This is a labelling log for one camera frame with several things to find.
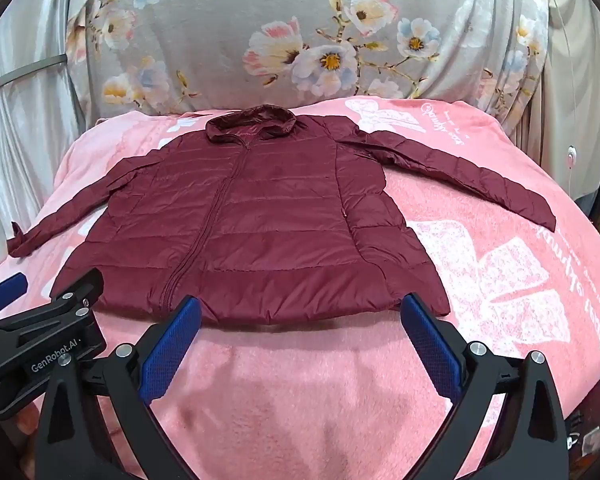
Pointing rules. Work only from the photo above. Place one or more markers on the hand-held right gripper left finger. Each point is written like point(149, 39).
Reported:
point(172, 350)

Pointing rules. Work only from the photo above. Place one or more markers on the pink printed blanket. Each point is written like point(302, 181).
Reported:
point(290, 375)

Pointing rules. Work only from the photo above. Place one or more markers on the grey floral bed sheet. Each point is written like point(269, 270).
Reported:
point(220, 35)

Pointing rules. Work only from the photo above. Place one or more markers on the white satin curtain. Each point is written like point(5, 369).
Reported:
point(30, 160)

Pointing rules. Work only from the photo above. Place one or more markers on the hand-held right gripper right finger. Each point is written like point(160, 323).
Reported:
point(430, 350)

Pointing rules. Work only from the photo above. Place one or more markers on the maroon puffer jacket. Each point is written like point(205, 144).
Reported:
point(260, 220)

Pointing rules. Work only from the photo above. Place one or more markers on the pale grey curtain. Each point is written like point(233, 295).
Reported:
point(570, 85)

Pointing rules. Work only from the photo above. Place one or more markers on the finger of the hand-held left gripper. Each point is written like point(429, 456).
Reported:
point(75, 287)
point(5, 291)

